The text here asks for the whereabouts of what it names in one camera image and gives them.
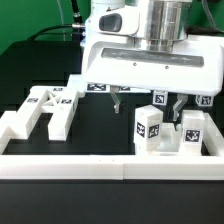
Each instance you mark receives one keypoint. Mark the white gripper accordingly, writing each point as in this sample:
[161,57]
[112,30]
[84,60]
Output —
[145,46]

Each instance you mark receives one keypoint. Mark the white U-shaped fence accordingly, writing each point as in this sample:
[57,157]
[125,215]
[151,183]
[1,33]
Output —
[104,167]

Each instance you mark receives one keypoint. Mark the white marker sheet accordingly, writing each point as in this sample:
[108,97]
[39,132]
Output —
[77,81]

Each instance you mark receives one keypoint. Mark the white chair back frame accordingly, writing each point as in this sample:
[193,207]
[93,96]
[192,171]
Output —
[60,102]

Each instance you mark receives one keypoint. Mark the white chair seat part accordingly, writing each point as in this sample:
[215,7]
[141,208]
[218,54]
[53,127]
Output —
[169,144]

